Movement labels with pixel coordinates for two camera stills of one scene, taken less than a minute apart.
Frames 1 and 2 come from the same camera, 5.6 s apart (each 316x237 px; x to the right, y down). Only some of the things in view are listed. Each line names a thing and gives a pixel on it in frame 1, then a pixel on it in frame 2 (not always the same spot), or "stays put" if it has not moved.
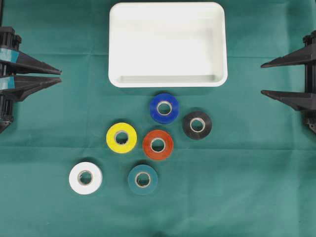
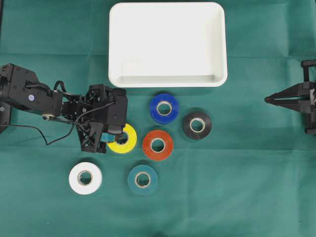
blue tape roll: [174, 111] stays put
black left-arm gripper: [23, 86] -> [90, 115]
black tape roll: [192, 116] stays put
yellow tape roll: [117, 128] stays put
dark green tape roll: [146, 170] stays put
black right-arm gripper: [302, 101] -> [307, 89]
